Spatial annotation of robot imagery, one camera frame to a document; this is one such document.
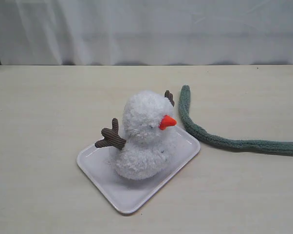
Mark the green fluffy scarf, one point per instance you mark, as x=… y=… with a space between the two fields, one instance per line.
x=239 y=145

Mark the white plastic tray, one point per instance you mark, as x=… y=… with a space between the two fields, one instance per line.
x=127 y=196

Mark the white plush snowman toy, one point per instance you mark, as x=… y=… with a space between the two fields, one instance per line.
x=145 y=141

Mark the white backdrop curtain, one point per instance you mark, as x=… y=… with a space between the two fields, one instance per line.
x=146 y=32

